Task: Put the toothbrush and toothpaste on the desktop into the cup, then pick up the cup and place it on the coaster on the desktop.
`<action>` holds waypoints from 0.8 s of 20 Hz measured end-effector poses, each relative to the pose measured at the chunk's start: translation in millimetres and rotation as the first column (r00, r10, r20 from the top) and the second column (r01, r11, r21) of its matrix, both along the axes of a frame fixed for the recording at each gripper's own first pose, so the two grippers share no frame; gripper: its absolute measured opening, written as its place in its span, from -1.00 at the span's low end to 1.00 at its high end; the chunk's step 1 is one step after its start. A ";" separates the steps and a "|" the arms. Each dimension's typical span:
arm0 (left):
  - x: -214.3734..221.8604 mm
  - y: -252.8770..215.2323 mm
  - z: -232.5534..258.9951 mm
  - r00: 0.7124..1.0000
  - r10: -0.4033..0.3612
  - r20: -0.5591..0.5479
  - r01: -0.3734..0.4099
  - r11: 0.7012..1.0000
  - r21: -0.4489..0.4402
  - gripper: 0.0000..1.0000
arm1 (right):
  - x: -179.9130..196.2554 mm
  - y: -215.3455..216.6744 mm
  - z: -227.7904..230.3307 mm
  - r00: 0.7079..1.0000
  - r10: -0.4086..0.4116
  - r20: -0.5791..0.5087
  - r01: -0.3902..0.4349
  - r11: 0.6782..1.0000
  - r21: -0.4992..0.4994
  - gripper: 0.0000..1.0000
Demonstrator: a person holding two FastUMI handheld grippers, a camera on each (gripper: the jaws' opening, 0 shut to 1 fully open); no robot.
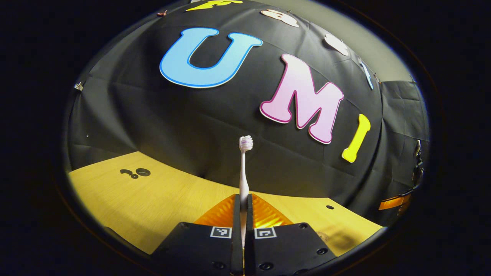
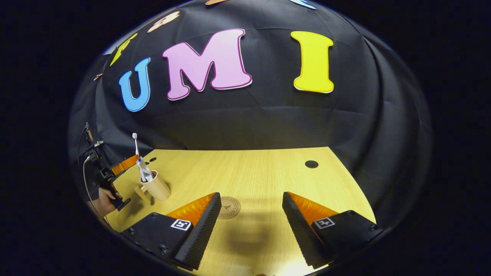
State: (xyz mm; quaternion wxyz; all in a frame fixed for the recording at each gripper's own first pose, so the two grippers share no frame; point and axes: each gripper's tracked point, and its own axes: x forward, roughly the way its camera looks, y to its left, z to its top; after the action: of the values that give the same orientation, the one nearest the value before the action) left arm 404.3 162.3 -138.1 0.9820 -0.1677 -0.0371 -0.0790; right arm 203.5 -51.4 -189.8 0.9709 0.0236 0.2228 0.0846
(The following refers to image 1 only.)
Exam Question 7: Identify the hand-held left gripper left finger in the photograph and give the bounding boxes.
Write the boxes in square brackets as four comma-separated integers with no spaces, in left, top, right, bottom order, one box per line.
[152,194,244,276]

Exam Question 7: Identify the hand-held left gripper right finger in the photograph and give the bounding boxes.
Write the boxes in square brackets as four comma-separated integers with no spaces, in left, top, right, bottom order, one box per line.
[244,194,337,276]

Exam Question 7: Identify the white toothbrush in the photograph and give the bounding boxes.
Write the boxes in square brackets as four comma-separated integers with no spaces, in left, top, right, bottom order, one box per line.
[238,135,254,246]

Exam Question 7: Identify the wooden desktop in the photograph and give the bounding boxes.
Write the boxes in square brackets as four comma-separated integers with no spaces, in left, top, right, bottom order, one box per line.
[68,151,384,256]

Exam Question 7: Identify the black backdrop cloth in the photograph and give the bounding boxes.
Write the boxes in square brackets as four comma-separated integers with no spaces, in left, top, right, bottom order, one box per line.
[63,0,430,227]

